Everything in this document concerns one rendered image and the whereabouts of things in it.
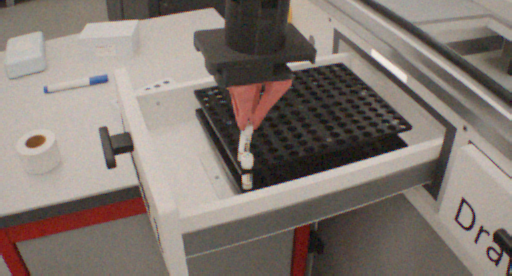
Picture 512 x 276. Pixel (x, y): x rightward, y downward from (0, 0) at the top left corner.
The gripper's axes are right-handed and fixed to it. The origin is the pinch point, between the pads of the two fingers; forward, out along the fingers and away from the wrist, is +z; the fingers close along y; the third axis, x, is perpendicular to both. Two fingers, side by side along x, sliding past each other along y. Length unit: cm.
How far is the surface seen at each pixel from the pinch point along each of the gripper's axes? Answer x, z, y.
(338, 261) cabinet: -11, 47, -26
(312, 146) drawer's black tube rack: 1.2, 4.0, -7.4
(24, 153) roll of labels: -22.9, 17.7, 27.5
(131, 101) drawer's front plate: -10.8, 3.1, 10.6
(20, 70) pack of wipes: -58, 22, 31
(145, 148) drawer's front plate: -1.1, 2.4, 10.5
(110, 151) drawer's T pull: -3.9, 4.5, 14.1
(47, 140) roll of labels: -25.1, 17.6, 23.6
